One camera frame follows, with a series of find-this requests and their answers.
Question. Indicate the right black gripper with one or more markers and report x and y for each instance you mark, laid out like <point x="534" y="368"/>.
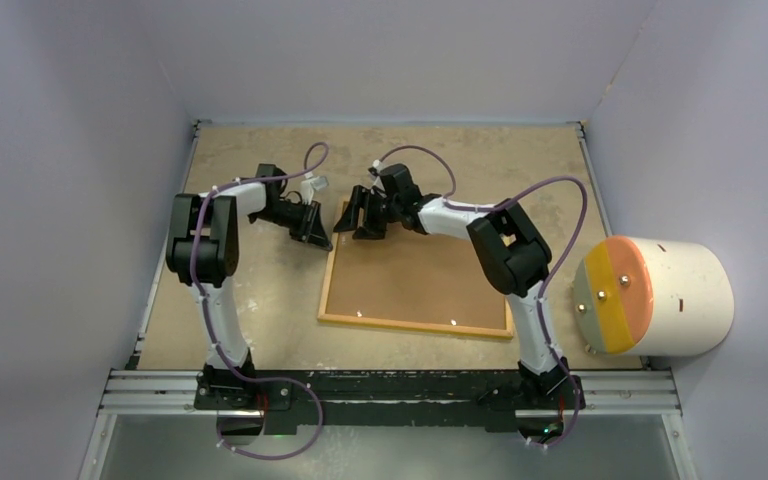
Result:
<point x="370" y="229"/>

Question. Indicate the yellow picture frame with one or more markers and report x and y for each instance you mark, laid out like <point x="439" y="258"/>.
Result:
<point x="410" y="326"/>

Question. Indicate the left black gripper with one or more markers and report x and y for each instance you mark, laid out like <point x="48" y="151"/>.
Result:
<point x="310" y="229"/>

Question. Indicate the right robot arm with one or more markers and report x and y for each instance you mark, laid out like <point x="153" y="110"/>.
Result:
<point x="513" y="256"/>

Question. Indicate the white cylinder container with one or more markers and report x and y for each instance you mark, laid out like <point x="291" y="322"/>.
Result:
<point x="645" y="297"/>

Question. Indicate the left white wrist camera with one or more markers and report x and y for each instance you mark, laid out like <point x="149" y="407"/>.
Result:
<point x="310" y="185"/>

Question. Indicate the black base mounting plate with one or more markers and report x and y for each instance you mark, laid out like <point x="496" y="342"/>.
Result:
<point x="498" y="401"/>

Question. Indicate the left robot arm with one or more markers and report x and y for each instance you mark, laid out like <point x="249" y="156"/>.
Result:
<point x="203" y="250"/>

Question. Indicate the aluminium rail frame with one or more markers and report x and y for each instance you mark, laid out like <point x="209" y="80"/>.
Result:
<point x="632" y="427"/>

